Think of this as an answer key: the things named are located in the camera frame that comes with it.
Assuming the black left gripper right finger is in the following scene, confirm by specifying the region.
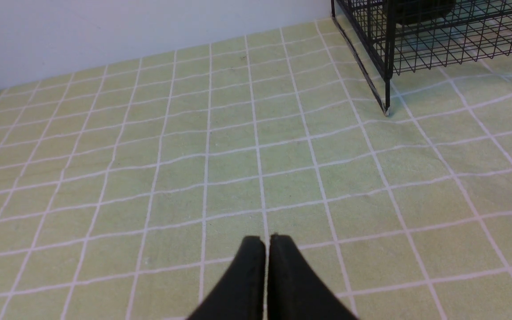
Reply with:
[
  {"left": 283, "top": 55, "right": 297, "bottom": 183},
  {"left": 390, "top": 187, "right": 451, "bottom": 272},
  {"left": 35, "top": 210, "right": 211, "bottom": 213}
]
[{"left": 268, "top": 234, "right": 357, "bottom": 320}]

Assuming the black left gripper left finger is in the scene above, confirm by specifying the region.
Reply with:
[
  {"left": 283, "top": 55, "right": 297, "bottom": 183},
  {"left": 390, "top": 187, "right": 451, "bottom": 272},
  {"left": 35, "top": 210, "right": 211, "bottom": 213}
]
[{"left": 188, "top": 236, "right": 266, "bottom": 320}]

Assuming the black wire mesh shelf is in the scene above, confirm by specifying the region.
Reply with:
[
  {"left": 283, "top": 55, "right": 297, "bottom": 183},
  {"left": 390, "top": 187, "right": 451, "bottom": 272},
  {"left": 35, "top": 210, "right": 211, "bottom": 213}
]
[{"left": 331, "top": 0, "right": 512, "bottom": 116}]

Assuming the green checkered tablecloth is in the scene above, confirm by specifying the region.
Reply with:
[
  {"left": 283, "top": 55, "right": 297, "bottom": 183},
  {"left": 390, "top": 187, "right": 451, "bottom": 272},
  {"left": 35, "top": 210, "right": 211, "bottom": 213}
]
[{"left": 0, "top": 19, "right": 512, "bottom": 320}]

